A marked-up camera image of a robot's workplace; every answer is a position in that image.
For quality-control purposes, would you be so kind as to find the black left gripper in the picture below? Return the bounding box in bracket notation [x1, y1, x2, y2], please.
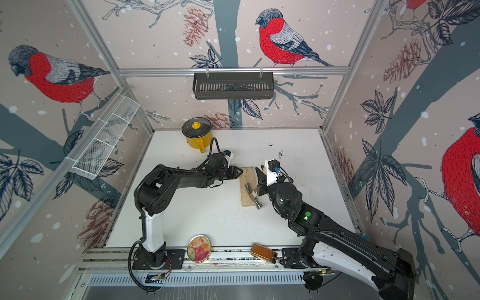
[214, 166, 244, 182]

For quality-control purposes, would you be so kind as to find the pale wooden block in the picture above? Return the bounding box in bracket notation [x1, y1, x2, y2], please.
[239, 167, 257, 208]

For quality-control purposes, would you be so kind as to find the wooden handle claw hammer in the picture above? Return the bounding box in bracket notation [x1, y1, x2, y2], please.
[250, 165, 266, 210]

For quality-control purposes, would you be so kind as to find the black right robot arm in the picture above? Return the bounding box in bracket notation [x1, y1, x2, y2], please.
[255, 166, 415, 300]

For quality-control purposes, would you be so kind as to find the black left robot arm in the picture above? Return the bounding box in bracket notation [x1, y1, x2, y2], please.
[129, 151, 243, 270]

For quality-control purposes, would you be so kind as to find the yellow pot with lid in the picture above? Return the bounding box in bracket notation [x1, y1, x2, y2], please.
[181, 117, 213, 153]

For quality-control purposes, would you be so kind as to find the brown leather case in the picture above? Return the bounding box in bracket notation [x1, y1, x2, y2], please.
[250, 243, 277, 263]

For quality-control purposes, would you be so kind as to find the round colourful tin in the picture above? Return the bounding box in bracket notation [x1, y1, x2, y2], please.
[187, 235, 212, 263]

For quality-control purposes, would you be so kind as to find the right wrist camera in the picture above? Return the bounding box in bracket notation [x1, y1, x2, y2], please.
[265, 159, 281, 186]

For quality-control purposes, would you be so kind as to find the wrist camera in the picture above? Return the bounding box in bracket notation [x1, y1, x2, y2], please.
[265, 159, 281, 186]
[222, 150, 234, 161]

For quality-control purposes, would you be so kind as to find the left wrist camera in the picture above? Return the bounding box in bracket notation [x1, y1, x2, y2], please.
[222, 150, 234, 161]

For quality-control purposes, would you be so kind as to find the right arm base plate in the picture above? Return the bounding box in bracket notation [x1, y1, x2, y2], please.
[277, 247, 331, 271]

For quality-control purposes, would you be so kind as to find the black hanging wire basket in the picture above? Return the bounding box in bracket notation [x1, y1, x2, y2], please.
[192, 72, 275, 100]

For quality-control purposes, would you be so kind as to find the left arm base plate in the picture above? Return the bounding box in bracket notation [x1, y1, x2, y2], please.
[132, 248, 186, 271]

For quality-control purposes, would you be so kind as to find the white wire mesh shelf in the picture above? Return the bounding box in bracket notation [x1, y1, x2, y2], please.
[70, 96, 140, 180]

